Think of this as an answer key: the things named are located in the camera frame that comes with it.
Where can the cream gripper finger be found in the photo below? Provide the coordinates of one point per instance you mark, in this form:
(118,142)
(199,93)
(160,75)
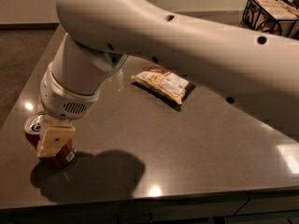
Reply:
(55,133)

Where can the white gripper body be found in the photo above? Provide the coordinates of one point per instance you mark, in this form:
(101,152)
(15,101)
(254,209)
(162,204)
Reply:
(62,101)

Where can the red coke can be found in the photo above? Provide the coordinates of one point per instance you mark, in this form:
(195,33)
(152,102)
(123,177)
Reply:
(32,130)

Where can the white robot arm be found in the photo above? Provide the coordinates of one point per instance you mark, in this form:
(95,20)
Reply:
(260,71)

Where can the brown chip bag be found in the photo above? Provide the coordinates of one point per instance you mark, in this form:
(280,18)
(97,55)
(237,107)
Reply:
(164,82)

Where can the black wire basket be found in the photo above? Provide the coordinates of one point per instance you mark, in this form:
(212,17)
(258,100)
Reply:
(276,17)

